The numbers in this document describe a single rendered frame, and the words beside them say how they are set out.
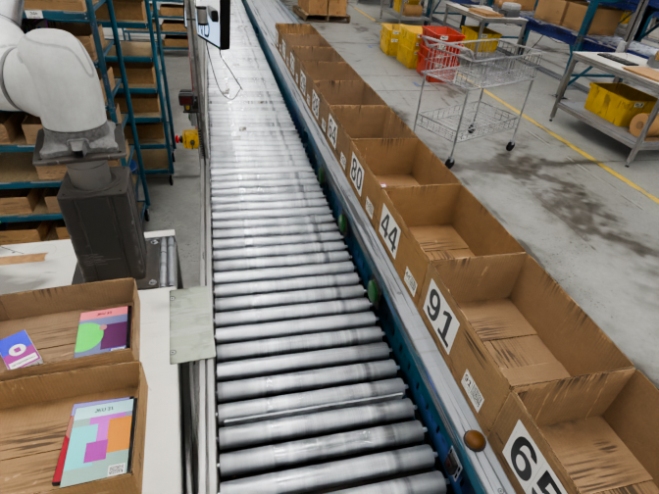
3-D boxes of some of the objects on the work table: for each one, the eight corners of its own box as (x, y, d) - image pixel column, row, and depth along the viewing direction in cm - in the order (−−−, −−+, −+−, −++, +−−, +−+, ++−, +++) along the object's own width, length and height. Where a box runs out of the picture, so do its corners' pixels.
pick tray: (-27, 414, 103) (-45, 387, 97) (149, 384, 113) (142, 359, 107) (-81, 549, 81) (-110, 525, 75) (142, 498, 91) (133, 473, 85)
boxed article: (28, 338, 121) (25, 329, 119) (45, 368, 114) (41, 358, 112) (-1, 351, 117) (-6, 342, 115) (15, 382, 110) (10, 373, 108)
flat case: (74, 369, 113) (72, 364, 112) (81, 316, 127) (79, 312, 126) (130, 358, 117) (129, 354, 116) (132, 308, 131) (131, 304, 130)
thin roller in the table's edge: (167, 241, 165) (166, 236, 164) (166, 290, 144) (166, 285, 143) (161, 241, 165) (160, 237, 163) (160, 291, 143) (159, 286, 142)
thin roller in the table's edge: (174, 240, 166) (173, 235, 165) (175, 289, 145) (174, 284, 143) (168, 240, 165) (167, 236, 164) (168, 290, 144) (167, 285, 143)
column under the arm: (68, 299, 135) (33, 206, 115) (80, 249, 155) (53, 162, 135) (159, 287, 142) (140, 198, 122) (160, 241, 162) (144, 158, 142)
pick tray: (-5, 322, 125) (-19, 296, 119) (141, 300, 137) (135, 275, 131) (-36, 409, 104) (-55, 381, 98) (140, 373, 115) (132, 348, 109)
